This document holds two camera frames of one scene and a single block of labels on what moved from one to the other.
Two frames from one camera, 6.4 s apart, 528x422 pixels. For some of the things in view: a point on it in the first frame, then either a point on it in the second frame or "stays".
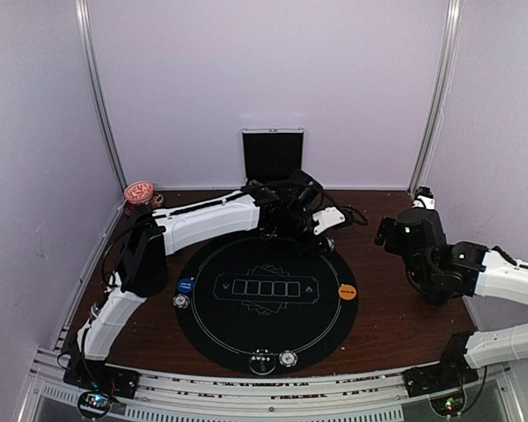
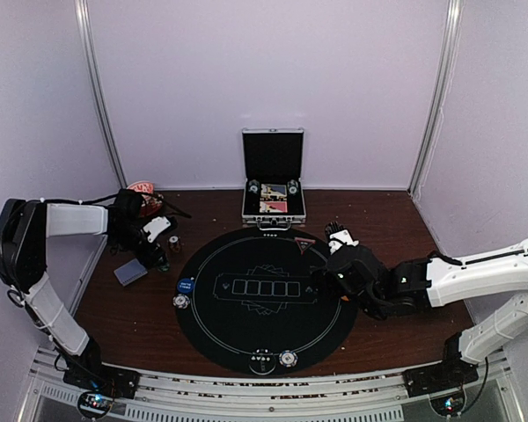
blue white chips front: (288, 359) stays
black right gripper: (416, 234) -> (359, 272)
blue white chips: (181, 301) stays
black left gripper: (317, 246) -> (150, 257)
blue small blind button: (186, 285) stays
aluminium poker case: (273, 155) stays
